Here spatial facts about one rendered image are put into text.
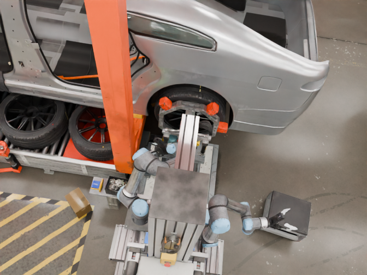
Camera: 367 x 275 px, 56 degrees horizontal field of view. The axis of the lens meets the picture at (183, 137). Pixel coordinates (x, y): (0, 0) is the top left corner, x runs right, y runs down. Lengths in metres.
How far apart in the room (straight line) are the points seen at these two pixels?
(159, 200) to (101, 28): 0.90
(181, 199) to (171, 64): 1.38
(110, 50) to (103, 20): 0.20
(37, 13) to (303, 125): 3.30
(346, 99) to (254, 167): 1.74
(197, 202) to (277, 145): 2.80
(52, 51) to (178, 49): 1.67
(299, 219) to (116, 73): 2.31
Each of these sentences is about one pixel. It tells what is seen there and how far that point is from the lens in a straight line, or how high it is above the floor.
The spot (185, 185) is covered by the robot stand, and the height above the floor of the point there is 2.03.
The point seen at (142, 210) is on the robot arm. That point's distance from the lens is 2.57.
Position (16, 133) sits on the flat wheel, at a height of 0.51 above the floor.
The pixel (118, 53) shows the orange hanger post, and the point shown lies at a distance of 1.94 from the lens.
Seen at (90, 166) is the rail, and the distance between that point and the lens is 3.51.
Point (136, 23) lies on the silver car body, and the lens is 2.57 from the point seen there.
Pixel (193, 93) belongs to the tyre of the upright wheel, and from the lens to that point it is 2.94.
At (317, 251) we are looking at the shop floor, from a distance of 3.94.
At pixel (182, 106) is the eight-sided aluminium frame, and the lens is 2.92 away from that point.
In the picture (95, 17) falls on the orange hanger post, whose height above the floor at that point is 2.31.
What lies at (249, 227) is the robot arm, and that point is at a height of 1.24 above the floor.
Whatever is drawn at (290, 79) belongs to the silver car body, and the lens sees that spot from 2.75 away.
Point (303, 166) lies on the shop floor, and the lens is 4.25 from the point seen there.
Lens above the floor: 3.48
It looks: 59 degrees down
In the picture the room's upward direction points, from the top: 10 degrees clockwise
